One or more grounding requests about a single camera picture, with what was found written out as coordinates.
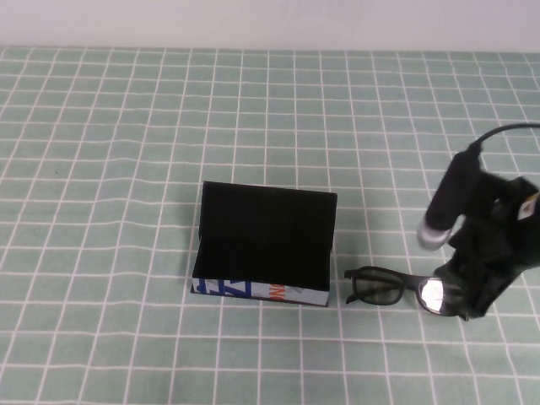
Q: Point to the black printed glasses case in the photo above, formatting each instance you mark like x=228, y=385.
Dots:
x=266, y=236

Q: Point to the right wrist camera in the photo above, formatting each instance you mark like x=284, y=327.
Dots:
x=449, y=198

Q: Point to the green checkered tablecloth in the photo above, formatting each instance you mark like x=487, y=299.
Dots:
x=126, y=126

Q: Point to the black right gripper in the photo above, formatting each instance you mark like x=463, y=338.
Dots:
x=485, y=236

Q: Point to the black framed glasses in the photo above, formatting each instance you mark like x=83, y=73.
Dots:
x=405, y=279

